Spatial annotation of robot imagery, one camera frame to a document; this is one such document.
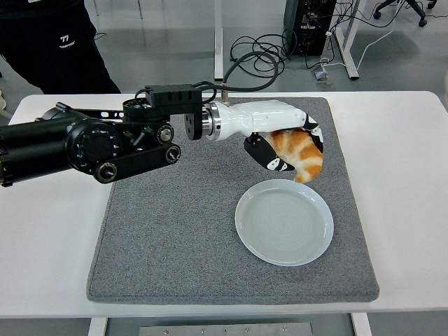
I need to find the grey fabric mat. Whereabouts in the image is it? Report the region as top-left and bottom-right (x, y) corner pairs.
(85, 97), (381, 305)

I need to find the silver floor socket box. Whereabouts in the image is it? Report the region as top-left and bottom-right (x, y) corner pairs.
(311, 68), (332, 85)

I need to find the white slanted desk leg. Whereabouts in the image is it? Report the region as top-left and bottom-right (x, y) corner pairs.
(332, 0), (361, 81)

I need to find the pale blue round plate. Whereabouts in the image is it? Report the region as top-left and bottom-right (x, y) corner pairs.
(234, 178), (335, 267)

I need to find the person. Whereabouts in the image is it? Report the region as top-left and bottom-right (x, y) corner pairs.
(0, 0), (123, 95)

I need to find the grey metal plate with screws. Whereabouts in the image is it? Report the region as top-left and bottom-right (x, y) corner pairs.
(139, 322), (314, 336)

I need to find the white floor cable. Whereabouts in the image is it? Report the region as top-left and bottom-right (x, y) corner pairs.
(320, 20), (396, 71)

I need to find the golden croissant bread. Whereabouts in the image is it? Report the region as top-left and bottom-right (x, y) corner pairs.
(264, 127), (323, 183)

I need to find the white table leg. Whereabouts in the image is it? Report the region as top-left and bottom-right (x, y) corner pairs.
(351, 312), (372, 336)
(87, 317), (109, 336)

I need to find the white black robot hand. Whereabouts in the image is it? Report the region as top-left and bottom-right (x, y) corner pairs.
(216, 99), (326, 172)

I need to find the white desk leg with foot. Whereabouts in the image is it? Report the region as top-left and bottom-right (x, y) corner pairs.
(213, 0), (224, 82)

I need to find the black computer tower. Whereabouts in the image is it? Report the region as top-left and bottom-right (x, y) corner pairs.
(282, 0), (337, 57)

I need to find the black office chair base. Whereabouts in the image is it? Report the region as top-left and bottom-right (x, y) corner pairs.
(372, 0), (438, 28)

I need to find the black tangled floor cable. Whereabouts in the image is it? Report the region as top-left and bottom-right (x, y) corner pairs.
(230, 33), (295, 78)

